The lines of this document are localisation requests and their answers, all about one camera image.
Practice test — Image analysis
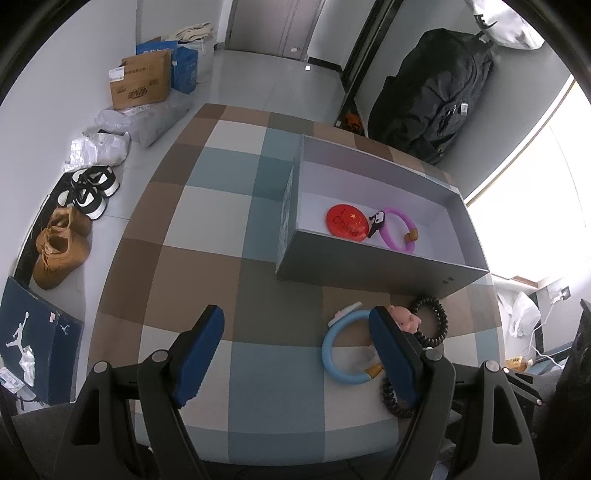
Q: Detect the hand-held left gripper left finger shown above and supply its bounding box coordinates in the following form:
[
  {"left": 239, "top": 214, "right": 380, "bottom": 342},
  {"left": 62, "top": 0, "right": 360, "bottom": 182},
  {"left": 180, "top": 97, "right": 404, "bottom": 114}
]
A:
[{"left": 58, "top": 305, "right": 225, "bottom": 480}]

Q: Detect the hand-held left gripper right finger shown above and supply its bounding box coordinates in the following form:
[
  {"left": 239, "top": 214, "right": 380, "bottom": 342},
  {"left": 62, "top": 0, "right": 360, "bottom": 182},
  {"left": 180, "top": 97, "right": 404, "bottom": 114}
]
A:
[{"left": 368, "top": 305, "right": 541, "bottom": 480}]

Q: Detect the pink pig hair tie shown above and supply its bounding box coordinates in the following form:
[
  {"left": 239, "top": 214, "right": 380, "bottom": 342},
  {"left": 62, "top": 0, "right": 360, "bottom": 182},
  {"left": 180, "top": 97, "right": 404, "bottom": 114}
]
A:
[{"left": 387, "top": 305, "right": 423, "bottom": 334}]

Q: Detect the black spiral hair tie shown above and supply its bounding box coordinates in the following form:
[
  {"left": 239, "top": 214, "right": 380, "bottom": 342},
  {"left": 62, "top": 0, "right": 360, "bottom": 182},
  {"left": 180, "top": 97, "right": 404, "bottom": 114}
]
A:
[
  {"left": 381, "top": 379, "right": 416, "bottom": 420},
  {"left": 409, "top": 295, "right": 449, "bottom": 349}
]

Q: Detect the white hair clip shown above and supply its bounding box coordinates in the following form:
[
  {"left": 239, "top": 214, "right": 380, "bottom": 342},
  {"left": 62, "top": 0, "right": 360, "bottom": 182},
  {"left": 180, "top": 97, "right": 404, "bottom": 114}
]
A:
[{"left": 335, "top": 301, "right": 364, "bottom": 321}]

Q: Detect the light blue ring bracelet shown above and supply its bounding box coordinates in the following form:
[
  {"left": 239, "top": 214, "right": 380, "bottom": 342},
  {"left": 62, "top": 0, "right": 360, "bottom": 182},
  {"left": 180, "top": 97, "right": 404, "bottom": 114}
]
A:
[{"left": 322, "top": 308, "right": 385, "bottom": 385}]

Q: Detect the grey cardboard box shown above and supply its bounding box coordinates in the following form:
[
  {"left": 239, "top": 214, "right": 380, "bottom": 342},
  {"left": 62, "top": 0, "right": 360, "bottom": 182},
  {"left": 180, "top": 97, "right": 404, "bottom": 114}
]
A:
[{"left": 276, "top": 134, "right": 490, "bottom": 298}]

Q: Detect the purple ring bracelet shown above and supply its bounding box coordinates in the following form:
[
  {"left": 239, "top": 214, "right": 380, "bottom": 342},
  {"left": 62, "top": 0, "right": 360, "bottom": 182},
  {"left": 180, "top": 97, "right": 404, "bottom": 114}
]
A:
[{"left": 379, "top": 208, "right": 419, "bottom": 254}]

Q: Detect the red round badge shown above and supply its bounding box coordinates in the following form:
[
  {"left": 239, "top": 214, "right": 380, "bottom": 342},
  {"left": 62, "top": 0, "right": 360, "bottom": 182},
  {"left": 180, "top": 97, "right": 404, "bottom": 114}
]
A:
[{"left": 326, "top": 203, "right": 370, "bottom": 241}]

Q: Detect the checked table cloth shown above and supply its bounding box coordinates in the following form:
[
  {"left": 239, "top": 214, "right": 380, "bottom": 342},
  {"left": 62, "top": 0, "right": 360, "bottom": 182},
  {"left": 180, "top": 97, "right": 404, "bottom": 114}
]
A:
[{"left": 92, "top": 104, "right": 502, "bottom": 467}]

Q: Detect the white plastic bag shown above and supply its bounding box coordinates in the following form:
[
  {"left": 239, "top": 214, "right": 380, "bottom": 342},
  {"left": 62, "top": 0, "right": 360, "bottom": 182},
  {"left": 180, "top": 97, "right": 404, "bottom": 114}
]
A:
[{"left": 501, "top": 291, "right": 542, "bottom": 339}]

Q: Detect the dark blue shoe box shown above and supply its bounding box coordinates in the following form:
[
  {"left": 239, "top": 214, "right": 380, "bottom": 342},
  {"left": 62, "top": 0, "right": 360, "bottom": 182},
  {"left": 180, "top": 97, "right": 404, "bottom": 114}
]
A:
[{"left": 0, "top": 276, "right": 85, "bottom": 408}]

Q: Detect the brown suede shoe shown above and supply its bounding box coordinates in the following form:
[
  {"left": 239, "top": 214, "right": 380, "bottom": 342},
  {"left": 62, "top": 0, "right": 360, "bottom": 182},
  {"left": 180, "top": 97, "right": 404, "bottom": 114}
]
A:
[
  {"left": 32, "top": 228, "right": 91, "bottom": 291},
  {"left": 48, "top": 207, "right": 92, "bottom": 238}
]

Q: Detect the black and white sneaker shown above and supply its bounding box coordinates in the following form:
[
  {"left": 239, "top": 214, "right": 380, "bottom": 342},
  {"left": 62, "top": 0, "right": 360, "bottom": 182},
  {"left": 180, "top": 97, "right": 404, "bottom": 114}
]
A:
[
  {"left": 69, "top": 167, "right": 121, "bottom": 199},
  {"left": 58, "top": 185, "right": 108, "bottom": 223}
]

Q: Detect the black shoe mat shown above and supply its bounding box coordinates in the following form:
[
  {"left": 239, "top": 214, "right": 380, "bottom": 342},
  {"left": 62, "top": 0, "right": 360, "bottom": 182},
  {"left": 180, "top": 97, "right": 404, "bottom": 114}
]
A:
[{"left": 11, "top": 172, "right": 81, "bottom": 280}]

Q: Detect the crumpled clear plastic wrap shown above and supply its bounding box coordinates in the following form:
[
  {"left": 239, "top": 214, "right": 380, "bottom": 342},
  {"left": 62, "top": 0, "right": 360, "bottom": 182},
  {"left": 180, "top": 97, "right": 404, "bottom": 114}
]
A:
[{"left": 65, "top": 131, "right": 132, "bottom": 172}]

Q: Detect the orange and black packet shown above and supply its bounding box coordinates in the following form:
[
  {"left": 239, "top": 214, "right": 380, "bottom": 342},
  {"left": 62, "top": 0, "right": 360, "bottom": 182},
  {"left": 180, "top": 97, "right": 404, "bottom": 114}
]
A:
[{"left": 339, "top": 110, "right": 366, "bottom": 136}]

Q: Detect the grey plastic bag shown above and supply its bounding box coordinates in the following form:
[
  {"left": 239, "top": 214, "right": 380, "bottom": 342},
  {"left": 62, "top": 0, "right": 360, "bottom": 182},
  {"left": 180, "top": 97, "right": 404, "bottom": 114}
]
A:
[{"left": 95, "top": 90, "right": 195, "bottom": 149}]

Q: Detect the black backpack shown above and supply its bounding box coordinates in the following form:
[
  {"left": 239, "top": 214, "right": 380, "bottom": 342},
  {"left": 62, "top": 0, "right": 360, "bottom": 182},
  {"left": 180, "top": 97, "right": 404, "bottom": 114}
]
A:
[{"left": 367, "top": 28, "right": 494, "bottom": 166}]

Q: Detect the brown cardboard box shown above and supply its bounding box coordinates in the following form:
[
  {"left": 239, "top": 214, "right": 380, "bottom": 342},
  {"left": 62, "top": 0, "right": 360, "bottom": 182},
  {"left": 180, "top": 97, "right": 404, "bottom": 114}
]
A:
[{"left": 109, "top": 50, "right": 173, "bottom": 110}]

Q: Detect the blue carton box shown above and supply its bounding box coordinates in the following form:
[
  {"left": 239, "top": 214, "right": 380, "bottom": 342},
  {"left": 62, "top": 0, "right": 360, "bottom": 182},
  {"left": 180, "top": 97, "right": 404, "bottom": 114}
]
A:
[{"left": 172, "top": 45, "right": 199, "bottom": 95}]

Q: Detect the flat blue carton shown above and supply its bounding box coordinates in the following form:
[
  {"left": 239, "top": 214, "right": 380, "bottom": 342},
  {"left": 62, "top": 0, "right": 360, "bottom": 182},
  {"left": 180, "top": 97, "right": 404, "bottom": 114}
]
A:
[{"left": 135, "top": 40, "right": 180, "bottom": 58}]

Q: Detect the beige cloth bag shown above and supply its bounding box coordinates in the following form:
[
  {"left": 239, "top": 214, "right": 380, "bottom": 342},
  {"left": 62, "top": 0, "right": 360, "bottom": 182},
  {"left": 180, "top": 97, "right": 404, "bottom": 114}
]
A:
[{"left": 166, "top": 24, "right": 214, "bottom": 45}]

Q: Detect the grey door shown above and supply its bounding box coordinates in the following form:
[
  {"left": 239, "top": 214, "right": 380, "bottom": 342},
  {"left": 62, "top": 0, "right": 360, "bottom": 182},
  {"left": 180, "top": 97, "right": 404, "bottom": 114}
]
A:
[{"left": 226, "top": 0, "right": 324, "bottom": 58}]

